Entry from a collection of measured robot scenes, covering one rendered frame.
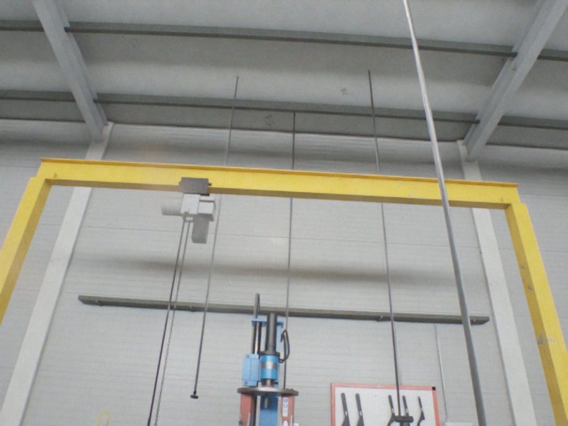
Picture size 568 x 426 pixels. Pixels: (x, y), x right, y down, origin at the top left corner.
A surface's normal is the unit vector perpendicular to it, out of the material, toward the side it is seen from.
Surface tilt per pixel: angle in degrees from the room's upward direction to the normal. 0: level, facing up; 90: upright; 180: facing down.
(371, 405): 90
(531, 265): 90
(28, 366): 90
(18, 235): 90
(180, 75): 173
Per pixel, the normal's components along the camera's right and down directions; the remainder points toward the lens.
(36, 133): 0.03, -0.49
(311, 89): -0.04, 0.81
